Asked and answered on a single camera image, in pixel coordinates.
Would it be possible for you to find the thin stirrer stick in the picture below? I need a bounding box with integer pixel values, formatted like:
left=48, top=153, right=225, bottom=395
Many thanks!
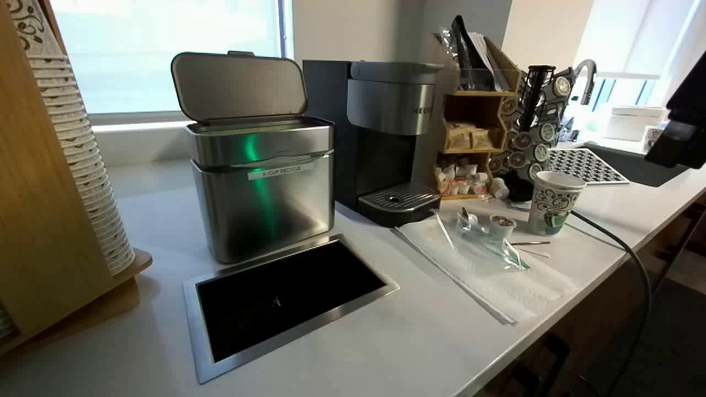
left=510, top=237, right=554, bottom=249

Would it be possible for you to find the wooden cup stack holder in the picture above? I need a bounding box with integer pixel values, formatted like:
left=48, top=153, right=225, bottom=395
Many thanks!
left=0, top=0, right=154, bottom=360

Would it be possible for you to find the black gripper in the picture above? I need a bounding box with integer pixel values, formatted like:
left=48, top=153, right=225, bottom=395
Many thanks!
left=643, top=51, right=706, bottom=171

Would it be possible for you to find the clear plastic sheet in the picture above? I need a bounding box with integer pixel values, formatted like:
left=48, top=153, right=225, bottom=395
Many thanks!
left=393, top=219, right=568, bottom=327

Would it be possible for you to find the black power cable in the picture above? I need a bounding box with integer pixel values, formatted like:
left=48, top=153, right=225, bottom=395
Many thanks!
left=568, top=208, right=654, bottom=397

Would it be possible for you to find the chrome faucet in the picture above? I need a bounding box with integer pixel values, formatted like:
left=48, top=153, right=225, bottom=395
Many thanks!
left=571, top=58, right=600, bottom=108

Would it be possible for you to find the patterned drying mat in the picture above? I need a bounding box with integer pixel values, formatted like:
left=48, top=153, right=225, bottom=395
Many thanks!
left=542, top=144, right=632, bottom=190

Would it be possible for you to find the wooden condiment organizer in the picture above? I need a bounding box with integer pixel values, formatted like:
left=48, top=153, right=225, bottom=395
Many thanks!
left=433, top=31, right=525, bottom=206

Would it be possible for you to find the black wire pod carousel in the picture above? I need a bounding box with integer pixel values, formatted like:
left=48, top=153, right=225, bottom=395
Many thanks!
left=489, top=64, right=580, bottom=206

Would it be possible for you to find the large bright window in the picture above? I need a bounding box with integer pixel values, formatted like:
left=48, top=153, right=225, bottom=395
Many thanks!
left=48, top=0, right=293, bottom=123

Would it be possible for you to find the patterned paper cup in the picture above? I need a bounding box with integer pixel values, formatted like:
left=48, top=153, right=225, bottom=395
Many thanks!
left=525, top=169, right=587, bottom=238

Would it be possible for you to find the metal framed countertop chute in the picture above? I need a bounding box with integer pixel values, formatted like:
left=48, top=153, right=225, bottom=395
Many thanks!
left=181, top=233, right=402, bottom=385

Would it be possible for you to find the black silver coffee machine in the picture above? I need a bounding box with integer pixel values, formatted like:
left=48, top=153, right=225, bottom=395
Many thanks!
left=299, top=58, right=460, bottom=230

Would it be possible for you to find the stack of paper cups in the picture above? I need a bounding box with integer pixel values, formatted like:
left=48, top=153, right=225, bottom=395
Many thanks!
left=6, top=0, right=138, bottom=278

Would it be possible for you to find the stainless steel lidded bin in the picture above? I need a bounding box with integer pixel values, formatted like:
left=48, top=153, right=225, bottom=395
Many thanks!
left=169, top=48, right=338, bottom=264

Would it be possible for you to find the clear bag with cutlery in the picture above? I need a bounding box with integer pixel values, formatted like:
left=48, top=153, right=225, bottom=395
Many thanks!
left=437, top=206, right=531, bottom=274

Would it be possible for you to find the black counter mat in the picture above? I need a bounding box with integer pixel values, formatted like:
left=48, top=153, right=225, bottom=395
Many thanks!
left=587, top=141, right=691, bottom=188

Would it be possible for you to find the window with white blind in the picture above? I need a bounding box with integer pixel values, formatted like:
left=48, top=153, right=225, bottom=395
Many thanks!
left=575, top=0, right=706, bottom=113

